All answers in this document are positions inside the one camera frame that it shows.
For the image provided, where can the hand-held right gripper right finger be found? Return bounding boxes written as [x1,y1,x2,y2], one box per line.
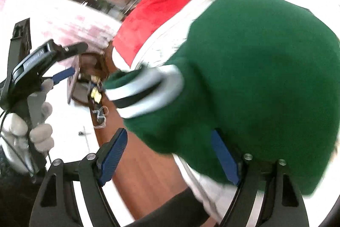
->
[211,128,310,227]

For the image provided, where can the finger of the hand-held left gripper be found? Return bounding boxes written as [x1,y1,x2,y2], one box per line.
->
[64,41,89,59]
[40,67,77,92]

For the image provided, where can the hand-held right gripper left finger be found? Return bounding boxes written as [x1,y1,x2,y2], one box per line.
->
[29,127,129,227]

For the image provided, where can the green cream varsity jacket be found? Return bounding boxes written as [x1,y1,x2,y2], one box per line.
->
[102,0,340,196]

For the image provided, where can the person's left hand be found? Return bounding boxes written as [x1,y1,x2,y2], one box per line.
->
[0,79,55,175]

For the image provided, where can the small brown box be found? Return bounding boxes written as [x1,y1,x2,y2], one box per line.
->
[68,51,113,106]

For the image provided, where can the pink white blanket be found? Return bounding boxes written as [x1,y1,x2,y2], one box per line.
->
[0,0,149,57]

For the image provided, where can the dark cloth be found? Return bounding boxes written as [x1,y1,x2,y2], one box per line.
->
[127,187,211,227]

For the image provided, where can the red floral blanket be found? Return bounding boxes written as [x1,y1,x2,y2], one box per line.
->
[113,0,239,69]

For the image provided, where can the white cable bundle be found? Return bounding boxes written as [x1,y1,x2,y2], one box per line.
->
[91,106,110,130]

